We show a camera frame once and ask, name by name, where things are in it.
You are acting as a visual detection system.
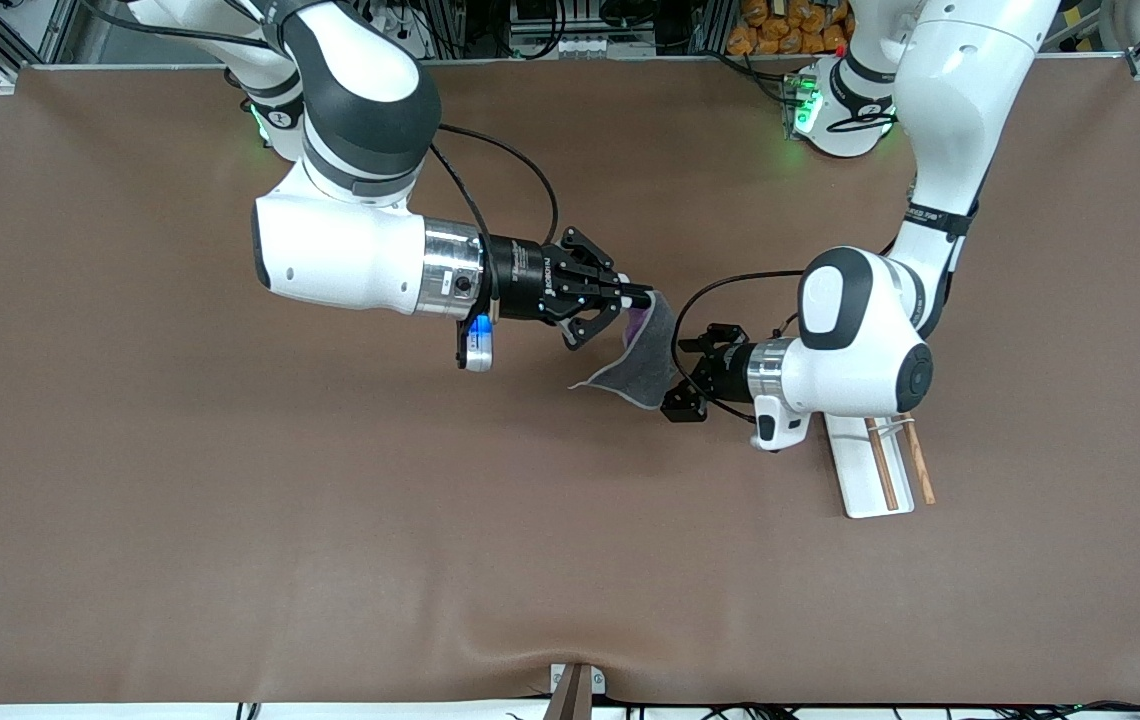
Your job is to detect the brown wooden strip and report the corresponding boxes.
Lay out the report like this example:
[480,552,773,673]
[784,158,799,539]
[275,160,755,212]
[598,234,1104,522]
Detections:
[542,663,596,720]

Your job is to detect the white power strip with plugs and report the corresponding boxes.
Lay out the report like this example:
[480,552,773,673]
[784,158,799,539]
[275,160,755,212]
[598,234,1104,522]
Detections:
[370,5,433,59]

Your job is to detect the grey microfibre towel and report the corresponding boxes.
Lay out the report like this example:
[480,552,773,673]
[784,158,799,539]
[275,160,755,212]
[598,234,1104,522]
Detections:
[569,289,682,412]

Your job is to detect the brown table mat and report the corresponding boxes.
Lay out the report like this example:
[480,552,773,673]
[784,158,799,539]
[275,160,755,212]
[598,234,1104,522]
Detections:
[0,60,1140,706]

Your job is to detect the white metal bracket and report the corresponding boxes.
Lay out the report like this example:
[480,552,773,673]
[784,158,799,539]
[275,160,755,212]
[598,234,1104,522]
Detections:
[548,663,608,699]

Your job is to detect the orange bags pile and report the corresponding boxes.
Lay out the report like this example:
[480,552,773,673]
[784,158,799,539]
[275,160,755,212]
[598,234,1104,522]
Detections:
[726,0,853,57]

